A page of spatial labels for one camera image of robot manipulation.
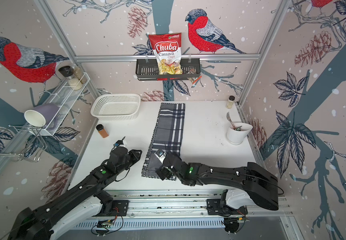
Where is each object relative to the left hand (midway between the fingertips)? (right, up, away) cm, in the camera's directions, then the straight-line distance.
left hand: (144, 149), depth 82 cm
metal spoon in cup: (+52, +17, +13) cm, 56 cm away
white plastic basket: (-32, +26, +37) cm, 56 cm away
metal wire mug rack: (-44, +8, -23) cm, 51 cm away
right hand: (+10, -6, -3) cm, 12 cm away
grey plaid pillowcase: (+12, +5, +20) cm, 23 cm away
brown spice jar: (-31, +9, +14) cm, 35 cm away
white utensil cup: (+54, +8, +6) cm, 55 cm away
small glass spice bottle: (+60, +29, +32) cm, 74 cm away
